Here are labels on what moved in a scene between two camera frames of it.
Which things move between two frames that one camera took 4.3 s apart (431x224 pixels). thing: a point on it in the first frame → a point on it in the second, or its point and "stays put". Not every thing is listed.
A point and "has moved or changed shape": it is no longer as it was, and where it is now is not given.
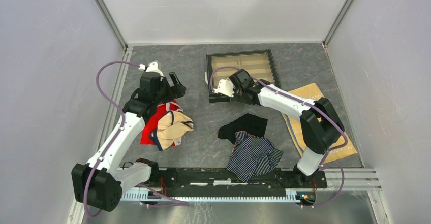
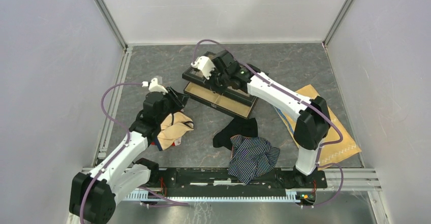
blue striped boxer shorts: [252, 156] stays put
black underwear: [251, 124] has moved or changed shape
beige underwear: [171, 127] stays put
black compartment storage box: [220, 65] → [240, 94]
